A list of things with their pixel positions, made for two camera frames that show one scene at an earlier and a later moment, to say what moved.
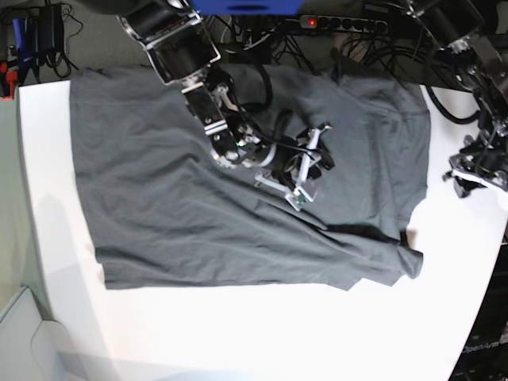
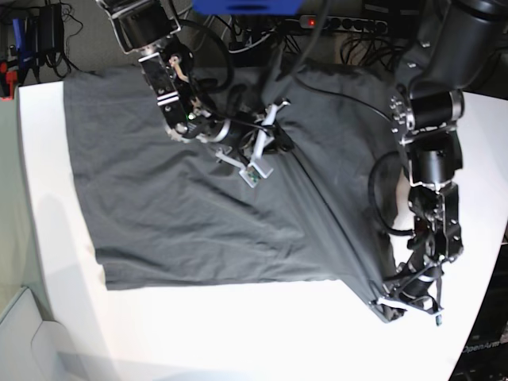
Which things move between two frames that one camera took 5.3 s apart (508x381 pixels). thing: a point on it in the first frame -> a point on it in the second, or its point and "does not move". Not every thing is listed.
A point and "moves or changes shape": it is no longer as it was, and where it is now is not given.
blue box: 248,7 does not move
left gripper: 294,154 -> 244,136
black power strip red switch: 344,23 does not move
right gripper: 485,156 -> 418,288
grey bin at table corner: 32,348 does not move
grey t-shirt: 167,213 moves or changes shape
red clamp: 11,76 does not move
